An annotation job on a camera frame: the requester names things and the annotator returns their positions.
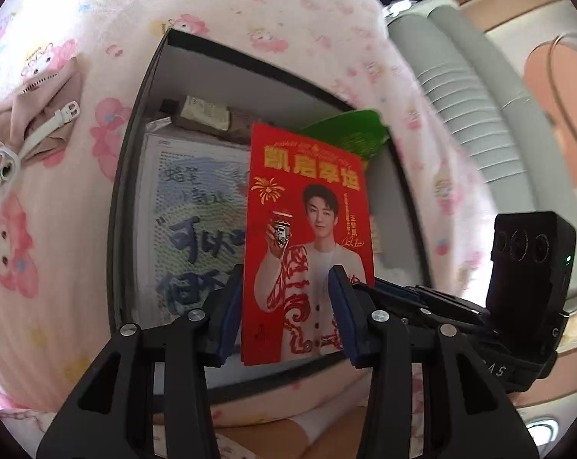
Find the brown sachet packet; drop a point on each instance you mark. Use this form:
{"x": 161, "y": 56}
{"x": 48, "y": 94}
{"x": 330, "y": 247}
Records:
{"x": 207, "y": 112}

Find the scribbled drawing pad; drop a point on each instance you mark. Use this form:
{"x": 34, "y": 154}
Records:
{"x": 193, "y": 229}

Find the beige cloth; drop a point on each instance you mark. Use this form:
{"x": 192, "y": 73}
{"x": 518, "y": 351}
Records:
{"x": 44, "y": 105}

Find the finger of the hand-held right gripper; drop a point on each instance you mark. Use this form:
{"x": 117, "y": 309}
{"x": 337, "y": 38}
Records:
{"x": 441, "y": 296}
{"x": 427, "y": 313}

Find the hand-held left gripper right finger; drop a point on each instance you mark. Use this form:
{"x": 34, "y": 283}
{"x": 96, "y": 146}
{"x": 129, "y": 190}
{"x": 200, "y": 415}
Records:
{"x": 348, "y": 325}

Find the black storage box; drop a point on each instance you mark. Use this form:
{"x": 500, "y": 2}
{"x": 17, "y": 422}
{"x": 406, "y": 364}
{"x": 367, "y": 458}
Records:
{"x": 126, "y": 229}

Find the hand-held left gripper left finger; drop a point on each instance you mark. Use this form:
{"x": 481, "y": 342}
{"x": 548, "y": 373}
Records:
{"x": 226, "y": 325}

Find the green snack bag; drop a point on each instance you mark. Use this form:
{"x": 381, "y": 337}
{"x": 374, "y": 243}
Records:
{"x": 350, "y": 129}

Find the pink printed blanket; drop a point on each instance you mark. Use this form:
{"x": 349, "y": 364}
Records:
{"x": 68, "y": 267}

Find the peach round object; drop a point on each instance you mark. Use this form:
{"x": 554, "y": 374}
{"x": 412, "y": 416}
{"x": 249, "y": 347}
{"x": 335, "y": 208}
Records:
{"x": 561, "y": 105}

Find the red printed card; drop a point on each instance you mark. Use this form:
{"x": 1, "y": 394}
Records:
{"x": 307, "y": 191}

